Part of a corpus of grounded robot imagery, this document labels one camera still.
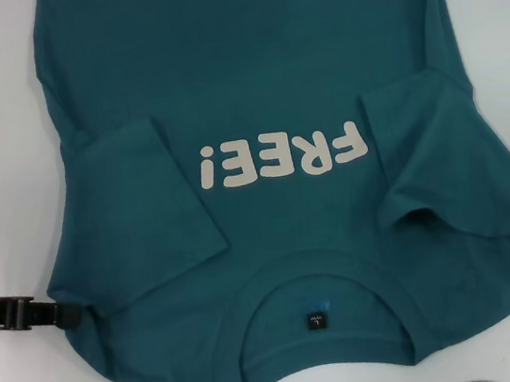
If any teal blue printed t-shirt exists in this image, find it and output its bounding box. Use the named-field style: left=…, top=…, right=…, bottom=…
left=4, top=0, right=510, bottom=382

